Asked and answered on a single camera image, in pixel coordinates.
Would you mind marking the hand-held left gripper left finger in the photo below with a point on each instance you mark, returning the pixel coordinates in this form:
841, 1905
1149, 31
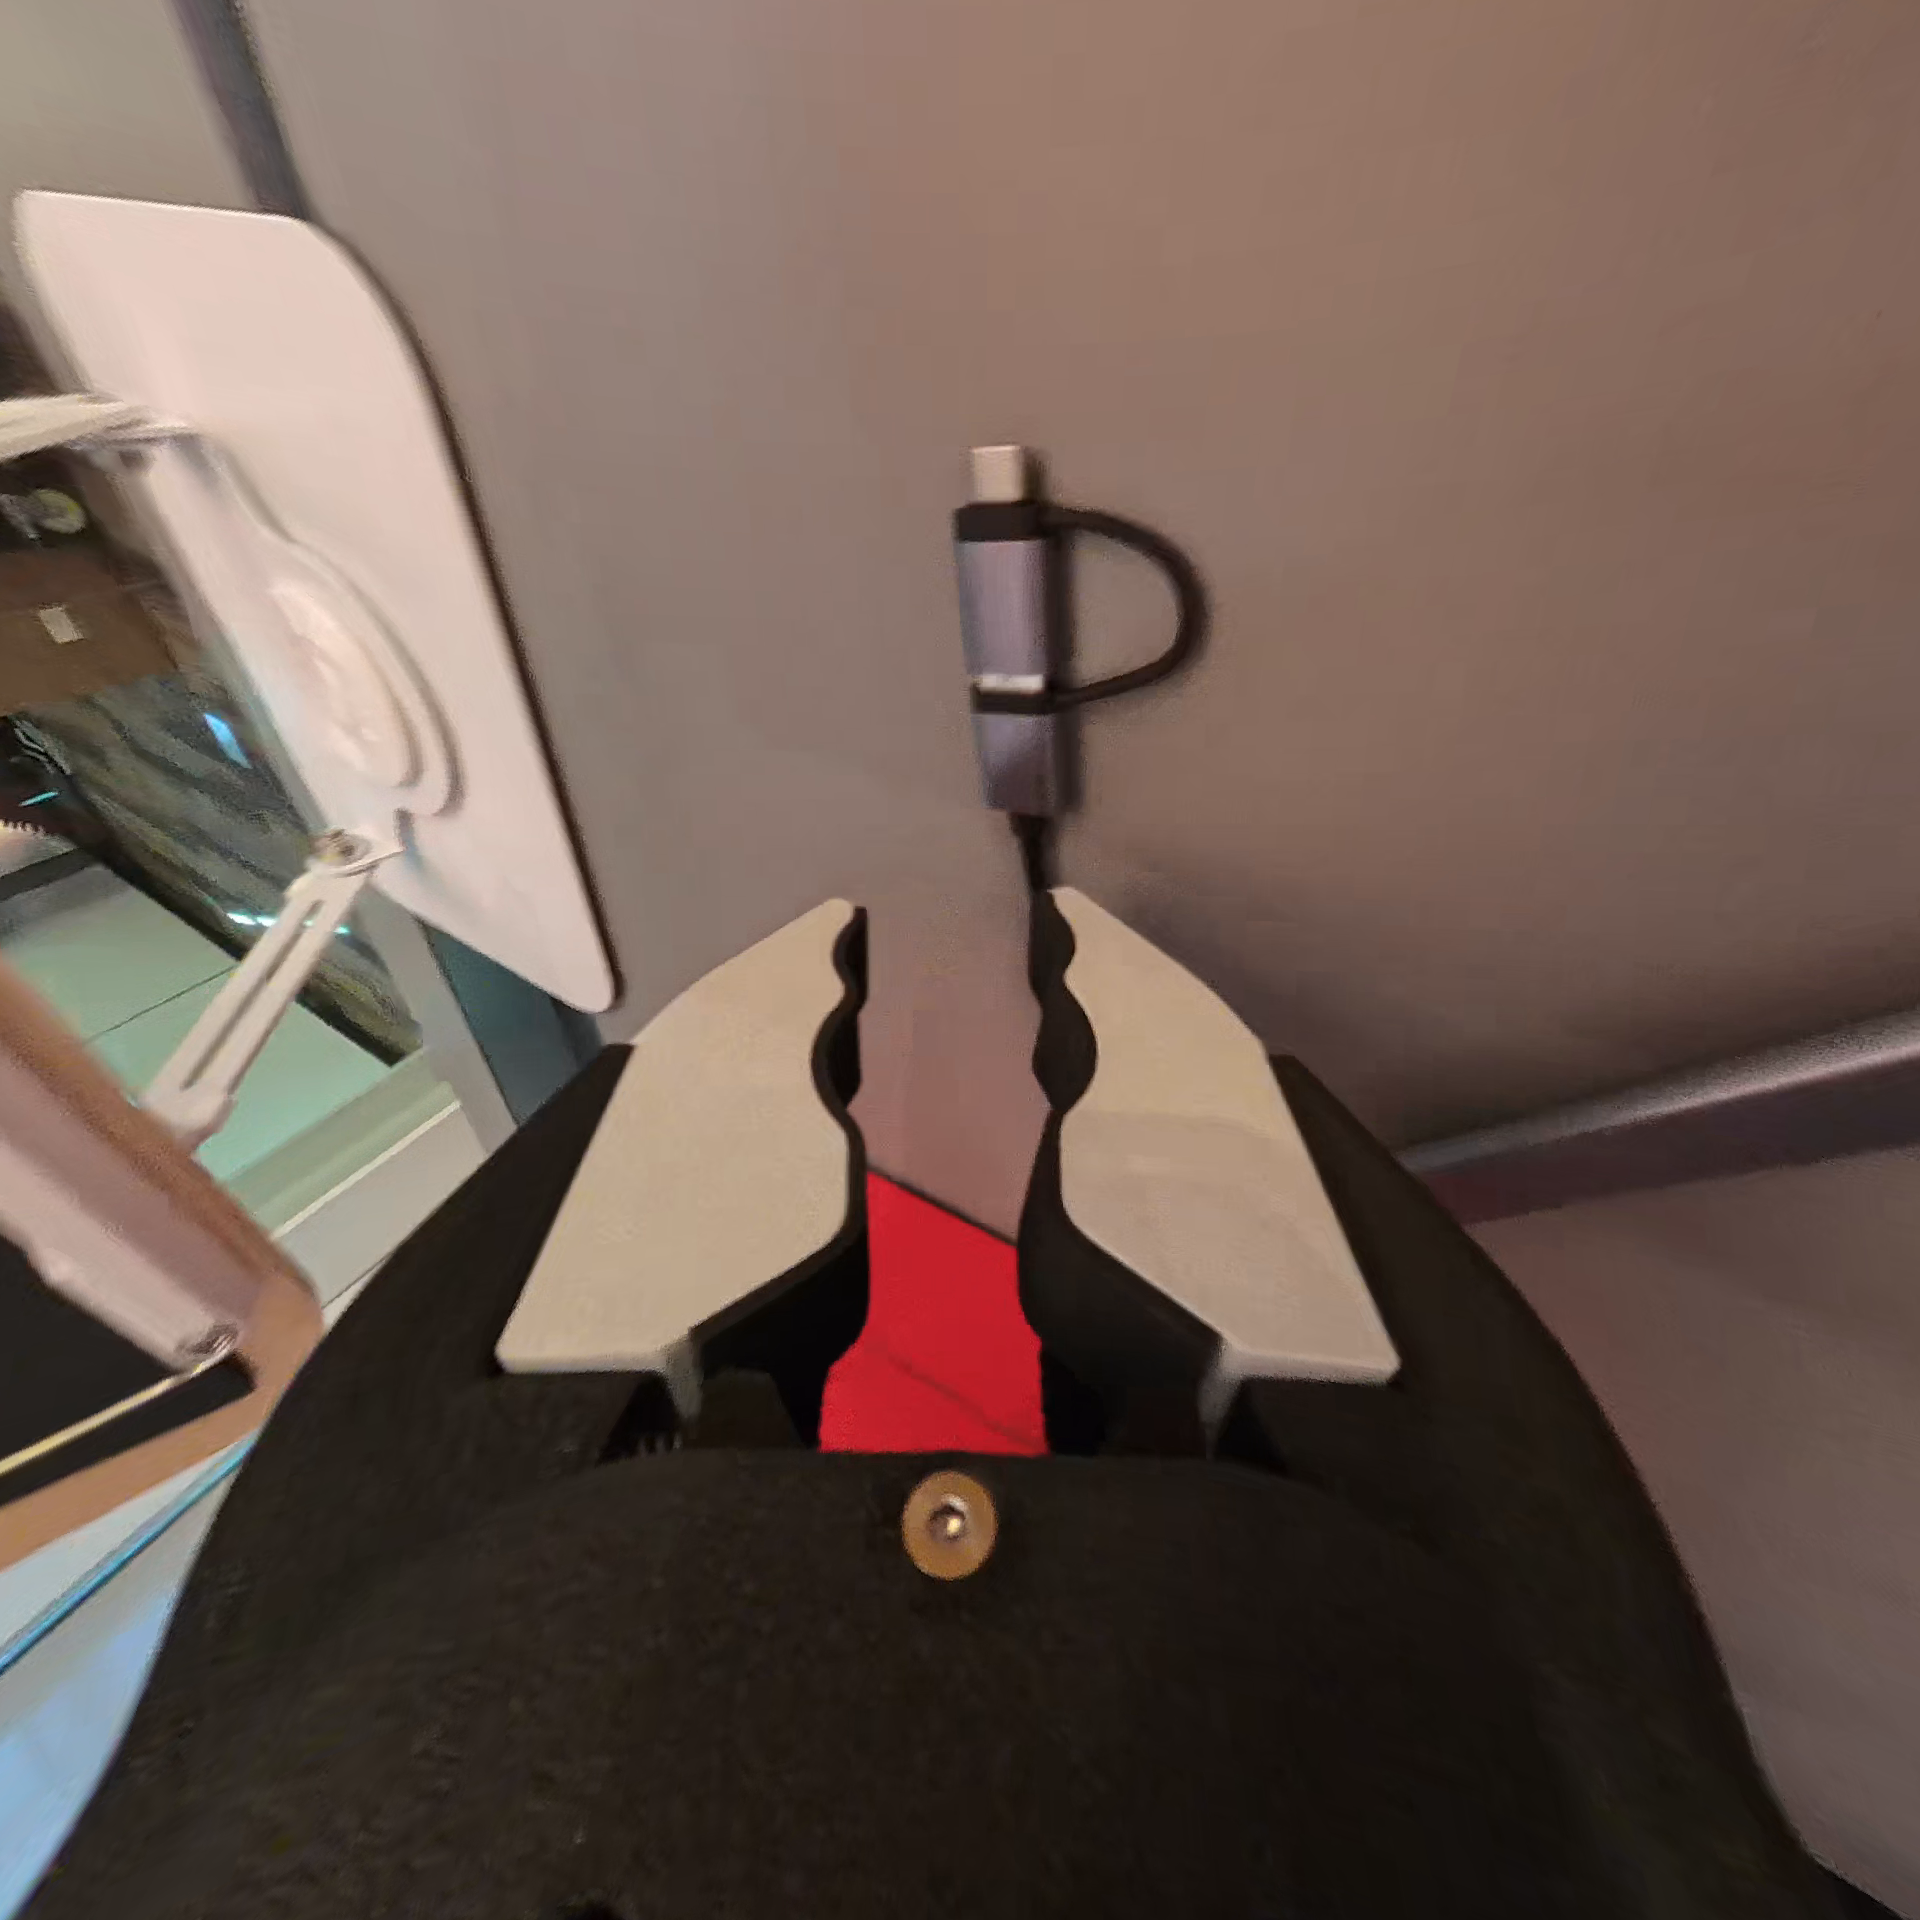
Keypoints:
704, 1154

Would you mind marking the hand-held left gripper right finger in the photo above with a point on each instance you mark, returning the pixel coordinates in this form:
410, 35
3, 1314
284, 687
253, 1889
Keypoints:
1201, 1170

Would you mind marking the red plastic bin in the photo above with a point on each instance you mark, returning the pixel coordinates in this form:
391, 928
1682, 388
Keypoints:
930, 1321

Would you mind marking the white stand base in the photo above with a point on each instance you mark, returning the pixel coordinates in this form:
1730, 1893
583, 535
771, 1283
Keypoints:
344, 525

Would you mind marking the small cardboard box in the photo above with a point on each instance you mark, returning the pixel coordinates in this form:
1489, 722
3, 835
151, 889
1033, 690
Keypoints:
104, 631

